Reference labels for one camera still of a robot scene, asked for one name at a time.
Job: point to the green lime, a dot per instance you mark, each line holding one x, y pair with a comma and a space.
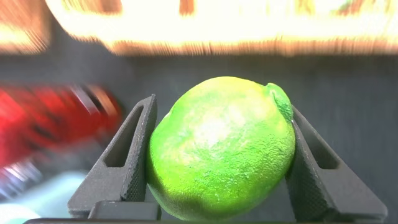
220, 149

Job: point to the red soda can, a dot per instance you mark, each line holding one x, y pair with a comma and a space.
46, 124

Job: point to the black tablecloth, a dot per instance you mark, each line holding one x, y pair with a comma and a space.
342, 93

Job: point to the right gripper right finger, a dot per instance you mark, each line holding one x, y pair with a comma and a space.
311, 193

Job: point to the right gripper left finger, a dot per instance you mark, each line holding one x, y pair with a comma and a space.
130, 174

